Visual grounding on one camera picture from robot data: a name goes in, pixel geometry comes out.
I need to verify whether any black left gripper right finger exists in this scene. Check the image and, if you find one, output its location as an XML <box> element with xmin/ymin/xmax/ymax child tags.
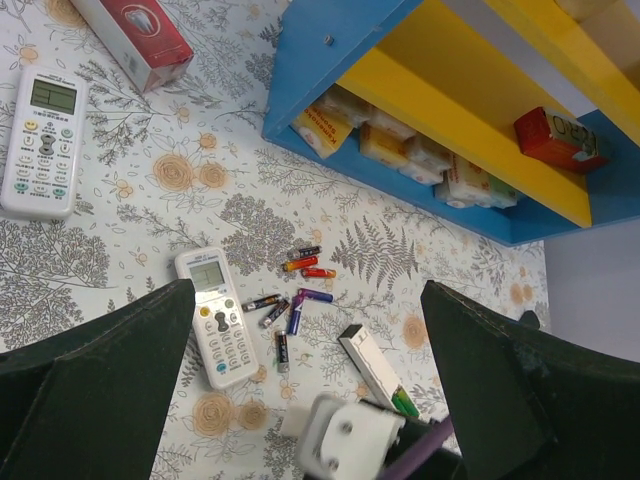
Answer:
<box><xmin>421</xmin><ymin>281</ymin><xmax>639</xmax><ymax>479</ymax></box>

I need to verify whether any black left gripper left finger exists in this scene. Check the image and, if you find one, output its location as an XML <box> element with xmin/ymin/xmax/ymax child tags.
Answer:
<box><xmin>1</xmin><ymin>280</ymin><xmax>195</xmax><ymax>479</ymax></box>

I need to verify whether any green battery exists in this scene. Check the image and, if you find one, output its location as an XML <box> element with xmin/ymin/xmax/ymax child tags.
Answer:
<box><xmin>391</xmin><ymin>385</ymin><xmax>420</xmax><ymax>418</ymax></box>

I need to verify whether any white slim remote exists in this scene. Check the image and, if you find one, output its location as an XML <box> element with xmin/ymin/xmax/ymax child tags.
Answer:
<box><xmin>338</xmin><ymin>324</ymin><xmax>408</xmax><ymax>415</ymax></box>

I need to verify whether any black slim remote control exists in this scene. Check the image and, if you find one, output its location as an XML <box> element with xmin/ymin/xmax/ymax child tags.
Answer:
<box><xmin>519</xmin><ymin>310</ymin><xmax>540</xmax><ymax>330</ymax></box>

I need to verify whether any small white remote control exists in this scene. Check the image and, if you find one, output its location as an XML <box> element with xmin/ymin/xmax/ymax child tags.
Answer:
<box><xmin>174</xmin><ymin>247</ymin><xmax>259</xmax><ymax>390</ymax></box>

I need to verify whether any large white remote control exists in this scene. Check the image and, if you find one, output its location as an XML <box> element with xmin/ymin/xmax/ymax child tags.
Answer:
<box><xmin>1</xmin><ymin>65</ymin><xmax>89</xmax><ymax>220</ymax></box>

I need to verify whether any grey black battery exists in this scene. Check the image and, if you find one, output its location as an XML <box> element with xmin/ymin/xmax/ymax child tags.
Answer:
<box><xmin>259</xmin><ymin>298</ymin><xmax>290</xmax><ymax>329</ymax></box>

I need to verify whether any blue purple battery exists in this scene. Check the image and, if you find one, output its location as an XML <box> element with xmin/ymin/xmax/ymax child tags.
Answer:
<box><xmin>287</xmin><ymin>294</ymin><xmax>304</xmax><ymax>335</ymax></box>

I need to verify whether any red snack box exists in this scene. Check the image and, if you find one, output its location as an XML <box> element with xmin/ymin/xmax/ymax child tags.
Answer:
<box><xmin>513</xmin><ymin>107</ymin><xmax>613</xmax><ymax>175</ymax></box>

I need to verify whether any blue yellow wooden shelf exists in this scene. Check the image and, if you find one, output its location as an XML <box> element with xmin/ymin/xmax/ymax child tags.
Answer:
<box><xmin>263</xmin><ymin>1</ymin><xmax>639</xmax><ymax>246</ymax></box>

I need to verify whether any yellow sponge pack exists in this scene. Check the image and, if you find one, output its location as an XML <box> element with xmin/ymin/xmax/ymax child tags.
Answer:
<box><xmin>291</xmin><ymin>105</ymin><xmax>353</xmax><ymax>159</ymax></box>

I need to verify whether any red white toothpaste box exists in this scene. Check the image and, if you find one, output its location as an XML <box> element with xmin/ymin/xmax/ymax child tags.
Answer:
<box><xmin>72</xmin><ymin>0</ymin><xmax>194</xmax><ymax>93</ymax></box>

